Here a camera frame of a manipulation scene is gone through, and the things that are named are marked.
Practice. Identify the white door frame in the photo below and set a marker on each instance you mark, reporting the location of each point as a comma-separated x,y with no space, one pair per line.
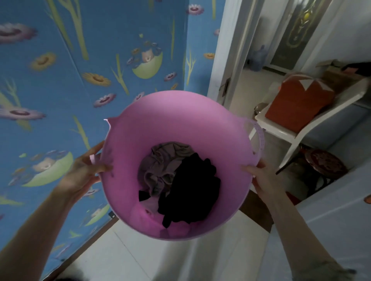
232,49

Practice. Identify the person's right hand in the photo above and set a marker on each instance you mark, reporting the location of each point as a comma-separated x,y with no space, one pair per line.
263,181

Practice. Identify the dark door with gold ornament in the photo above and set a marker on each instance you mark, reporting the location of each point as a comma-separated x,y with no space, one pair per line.
298,31

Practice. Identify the brown cardboard box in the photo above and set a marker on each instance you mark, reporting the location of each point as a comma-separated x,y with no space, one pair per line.
332,66

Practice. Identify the white wooden chair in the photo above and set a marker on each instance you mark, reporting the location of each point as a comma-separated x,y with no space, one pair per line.
292,130

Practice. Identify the blue water jug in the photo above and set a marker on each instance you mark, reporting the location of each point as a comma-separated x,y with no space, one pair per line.
258,59

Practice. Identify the person's right forearm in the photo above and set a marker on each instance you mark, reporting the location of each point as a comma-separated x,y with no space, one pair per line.
298,237

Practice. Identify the person's left forearm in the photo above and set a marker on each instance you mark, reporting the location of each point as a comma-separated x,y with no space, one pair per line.
34,234

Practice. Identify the person's right thumb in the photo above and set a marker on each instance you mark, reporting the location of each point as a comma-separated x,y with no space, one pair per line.
248,170

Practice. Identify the grey mauve garment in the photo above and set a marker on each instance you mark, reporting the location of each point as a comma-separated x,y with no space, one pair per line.
162,165

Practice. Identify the white appliance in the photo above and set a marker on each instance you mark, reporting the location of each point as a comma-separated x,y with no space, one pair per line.
333,220

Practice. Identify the person's left thumb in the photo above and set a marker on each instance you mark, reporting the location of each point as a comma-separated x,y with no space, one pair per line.
103,168

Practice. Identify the black garment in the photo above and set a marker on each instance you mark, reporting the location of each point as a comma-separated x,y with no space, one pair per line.
191,191

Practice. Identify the person's left hand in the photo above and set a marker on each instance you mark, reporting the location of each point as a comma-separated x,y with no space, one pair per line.
79,173

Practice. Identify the pink plastic laundry tub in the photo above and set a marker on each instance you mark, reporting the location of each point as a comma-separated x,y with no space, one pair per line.
185,121

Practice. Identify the red and white cushion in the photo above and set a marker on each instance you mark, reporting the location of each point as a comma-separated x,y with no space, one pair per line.
298,101

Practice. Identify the round dark red stool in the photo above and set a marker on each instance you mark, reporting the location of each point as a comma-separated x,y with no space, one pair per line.
324,162

